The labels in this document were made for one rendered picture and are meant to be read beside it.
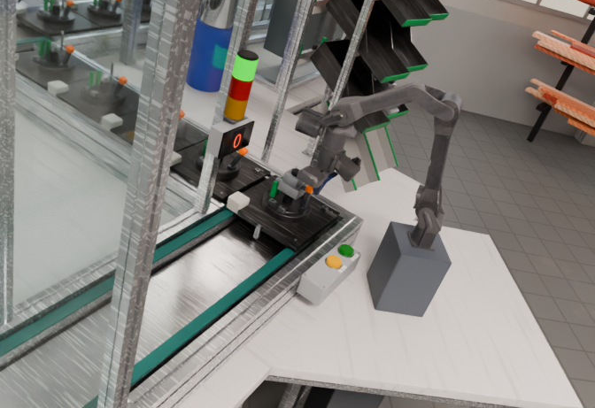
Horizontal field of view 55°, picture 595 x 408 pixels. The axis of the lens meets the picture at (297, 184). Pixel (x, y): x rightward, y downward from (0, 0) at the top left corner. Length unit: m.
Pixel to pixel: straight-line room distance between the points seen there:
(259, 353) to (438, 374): 0.45
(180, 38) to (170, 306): 0.87
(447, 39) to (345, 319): 4.27
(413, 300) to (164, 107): 1.12
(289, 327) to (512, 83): 4.78
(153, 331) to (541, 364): 1.03
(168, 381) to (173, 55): 0.73
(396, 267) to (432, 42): 4.17
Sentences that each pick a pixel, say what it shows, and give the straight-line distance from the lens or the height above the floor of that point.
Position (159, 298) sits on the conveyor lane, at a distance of 1.34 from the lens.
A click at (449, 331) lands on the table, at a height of 0.86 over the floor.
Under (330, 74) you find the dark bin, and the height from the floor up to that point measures 1.29.
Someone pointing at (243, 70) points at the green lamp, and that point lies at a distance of 1.30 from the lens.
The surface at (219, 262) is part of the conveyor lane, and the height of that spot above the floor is 0.92.
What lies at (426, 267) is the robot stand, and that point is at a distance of 1.50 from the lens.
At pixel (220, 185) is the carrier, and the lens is 1.63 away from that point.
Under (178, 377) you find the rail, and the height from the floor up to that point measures 0.96.
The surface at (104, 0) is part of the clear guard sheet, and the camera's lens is 0.49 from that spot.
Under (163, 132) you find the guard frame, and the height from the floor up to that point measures 1.58.
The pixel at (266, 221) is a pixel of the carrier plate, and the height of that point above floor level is 0.97.
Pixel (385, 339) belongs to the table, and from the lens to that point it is 1.52.
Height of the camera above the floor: 1.87
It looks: 31 degrees down
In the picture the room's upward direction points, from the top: 18 degrees clockwise
